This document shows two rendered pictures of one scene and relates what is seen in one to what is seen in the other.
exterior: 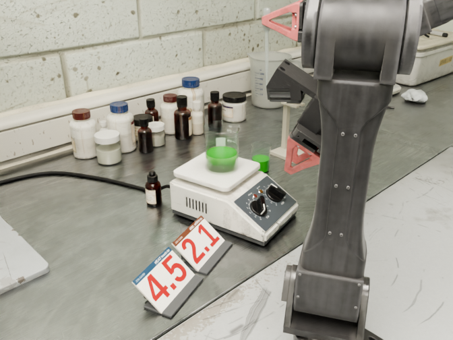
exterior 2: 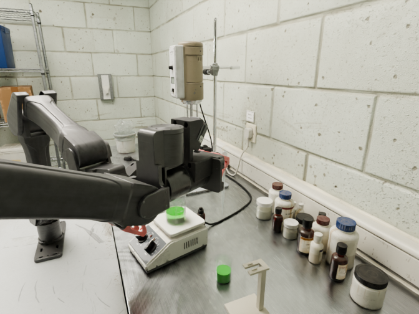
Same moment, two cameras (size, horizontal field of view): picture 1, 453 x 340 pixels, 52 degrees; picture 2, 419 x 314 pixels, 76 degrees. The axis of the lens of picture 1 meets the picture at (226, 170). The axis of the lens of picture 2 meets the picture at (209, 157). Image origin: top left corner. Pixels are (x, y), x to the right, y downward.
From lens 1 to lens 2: 125 cm
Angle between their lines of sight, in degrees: 99
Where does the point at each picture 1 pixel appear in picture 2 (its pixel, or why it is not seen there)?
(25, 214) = (211, 195)
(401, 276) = (52, 294)
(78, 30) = (318, 144)
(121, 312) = not seen: hidden behind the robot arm
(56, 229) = (194, 200)
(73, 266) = not seen: hidden behind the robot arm
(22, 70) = (288, 152)
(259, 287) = (105, 241)
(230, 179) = (159, 220)
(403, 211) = not seen: outside the picture
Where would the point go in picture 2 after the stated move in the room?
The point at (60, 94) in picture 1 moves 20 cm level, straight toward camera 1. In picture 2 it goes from (300, 176) to (247, 176)
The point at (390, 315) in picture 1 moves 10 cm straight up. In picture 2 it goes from (42, 274) to (34, 241)
